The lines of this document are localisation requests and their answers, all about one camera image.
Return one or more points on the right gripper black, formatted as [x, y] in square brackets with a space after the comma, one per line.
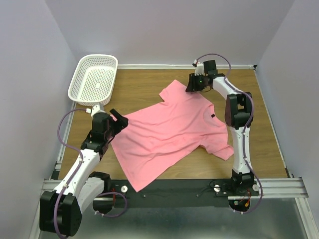
[191, 86]

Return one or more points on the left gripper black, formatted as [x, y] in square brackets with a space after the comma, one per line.
[118, 126]

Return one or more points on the pink t shirt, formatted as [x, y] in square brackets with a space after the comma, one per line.
[159, 136]

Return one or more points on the white plastic laundry basket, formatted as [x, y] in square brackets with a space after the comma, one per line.
[93, 80]

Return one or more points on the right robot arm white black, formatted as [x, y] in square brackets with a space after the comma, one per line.
[239, 112]

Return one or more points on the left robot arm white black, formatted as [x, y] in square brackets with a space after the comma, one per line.
[60, 210]

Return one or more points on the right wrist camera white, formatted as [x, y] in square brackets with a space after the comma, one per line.
[199, 68]

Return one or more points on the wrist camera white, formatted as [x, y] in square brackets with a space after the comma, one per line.
[98, 108]
[199, 68]

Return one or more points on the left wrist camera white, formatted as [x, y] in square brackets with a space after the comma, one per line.
[98, 108]

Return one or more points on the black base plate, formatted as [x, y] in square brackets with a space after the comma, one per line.
[183, 193]

